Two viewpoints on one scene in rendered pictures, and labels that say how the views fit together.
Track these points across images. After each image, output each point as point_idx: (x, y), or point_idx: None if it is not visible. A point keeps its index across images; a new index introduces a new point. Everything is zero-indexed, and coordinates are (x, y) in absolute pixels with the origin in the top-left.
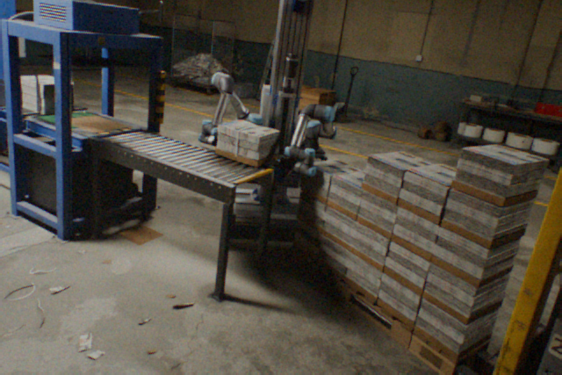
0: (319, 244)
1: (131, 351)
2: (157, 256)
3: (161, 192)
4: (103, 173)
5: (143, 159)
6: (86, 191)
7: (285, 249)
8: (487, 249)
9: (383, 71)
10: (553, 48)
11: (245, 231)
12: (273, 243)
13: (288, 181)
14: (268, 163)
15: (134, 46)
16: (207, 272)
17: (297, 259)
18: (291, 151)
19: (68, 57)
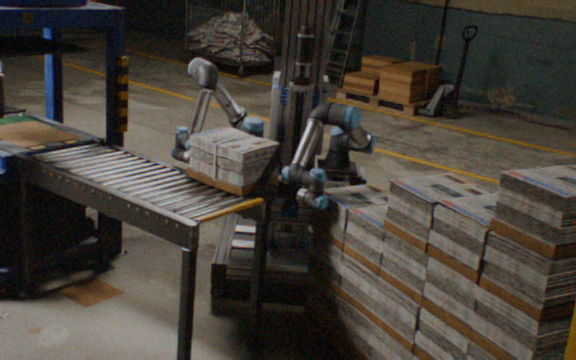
0: (335, 310)
1: None
2: (108, 324)
3: (134, 231)
4: (39, 204)
5: (82, 185)
6: (15, 229)
7: (299, 318)
8: (537, 322)
9: (522, 31)
10: None
11: (241, 289)
12: (282, 308)
13: (305, 215)
14: (261, 190)
15: (79, 24)
16: (174, 348)
17: (309, 332)
18: (291, 173)
19: None
